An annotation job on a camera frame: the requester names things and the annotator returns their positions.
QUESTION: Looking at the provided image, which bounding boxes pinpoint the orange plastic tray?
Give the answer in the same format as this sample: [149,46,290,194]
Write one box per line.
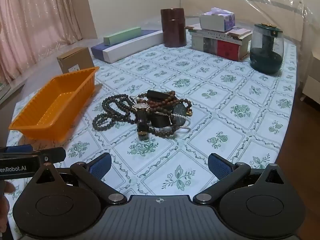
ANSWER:
[9,66,100,141]

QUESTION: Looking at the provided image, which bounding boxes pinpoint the white pearl bracelet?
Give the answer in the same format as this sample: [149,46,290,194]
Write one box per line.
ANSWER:
[150,111,192,132]

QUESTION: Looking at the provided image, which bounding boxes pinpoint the brown cardboard box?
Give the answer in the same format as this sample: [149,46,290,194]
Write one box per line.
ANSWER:
[57,47,95,74]

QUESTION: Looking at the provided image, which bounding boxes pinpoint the gold watch black strap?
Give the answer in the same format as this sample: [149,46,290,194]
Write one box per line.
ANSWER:
[132,102,151,140]

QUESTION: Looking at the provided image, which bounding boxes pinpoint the green glass jar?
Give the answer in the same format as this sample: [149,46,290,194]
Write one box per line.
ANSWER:
[250,23,285,75]

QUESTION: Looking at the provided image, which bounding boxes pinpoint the green long box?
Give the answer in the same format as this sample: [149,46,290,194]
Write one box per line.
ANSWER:
[103,26,142,46]

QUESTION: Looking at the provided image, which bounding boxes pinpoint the white purple tissue box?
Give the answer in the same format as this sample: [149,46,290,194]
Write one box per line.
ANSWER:
[199,7,236,32]

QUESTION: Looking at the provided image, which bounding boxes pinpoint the green floral tablecloth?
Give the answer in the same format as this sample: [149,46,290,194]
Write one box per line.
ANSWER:
[5,15,298,240]

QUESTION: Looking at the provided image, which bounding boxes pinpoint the small black box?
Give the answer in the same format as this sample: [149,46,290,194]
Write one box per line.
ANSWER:
[150,112,173,128]

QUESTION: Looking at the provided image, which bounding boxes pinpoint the black cylindrical case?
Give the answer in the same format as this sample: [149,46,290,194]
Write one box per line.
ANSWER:
[146,89,177,102]

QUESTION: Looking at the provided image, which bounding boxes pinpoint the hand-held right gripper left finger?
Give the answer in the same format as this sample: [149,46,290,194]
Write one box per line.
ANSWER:
[29,152,128,205]

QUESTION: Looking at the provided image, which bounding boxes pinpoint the open cardboard boxes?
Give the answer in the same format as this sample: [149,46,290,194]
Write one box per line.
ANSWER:
[299,52,320,101]

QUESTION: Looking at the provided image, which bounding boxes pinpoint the thick red grey book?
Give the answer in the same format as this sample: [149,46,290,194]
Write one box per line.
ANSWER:
[191,34,252,62]

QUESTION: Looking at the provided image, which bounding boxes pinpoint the white thin book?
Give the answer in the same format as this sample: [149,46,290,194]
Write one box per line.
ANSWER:
[188,29,245,42]

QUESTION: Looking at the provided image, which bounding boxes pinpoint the brown cylindrical canister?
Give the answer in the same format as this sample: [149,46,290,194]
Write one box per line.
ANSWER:
[160,8,187,48]

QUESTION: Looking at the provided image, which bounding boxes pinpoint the pink curtain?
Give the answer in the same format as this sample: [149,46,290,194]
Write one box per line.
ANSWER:
[0,0,98,87]

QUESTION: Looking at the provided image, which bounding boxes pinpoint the person's left hand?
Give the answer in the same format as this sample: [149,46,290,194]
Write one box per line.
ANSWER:
[0,181,15,233]

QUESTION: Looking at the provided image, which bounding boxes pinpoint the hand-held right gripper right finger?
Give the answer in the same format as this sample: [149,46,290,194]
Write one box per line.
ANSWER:
[192,152,292,205]

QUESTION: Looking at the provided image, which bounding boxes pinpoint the blue flat box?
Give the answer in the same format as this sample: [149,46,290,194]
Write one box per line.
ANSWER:
[90,29,163,60]

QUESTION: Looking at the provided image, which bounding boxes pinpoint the dark bead necklace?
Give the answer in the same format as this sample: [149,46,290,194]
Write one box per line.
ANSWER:
[92,94,138,131]

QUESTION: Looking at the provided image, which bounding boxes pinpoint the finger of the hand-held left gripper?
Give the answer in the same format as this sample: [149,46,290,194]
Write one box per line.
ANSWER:
[0,144,33,154]
[31,147,67,164]

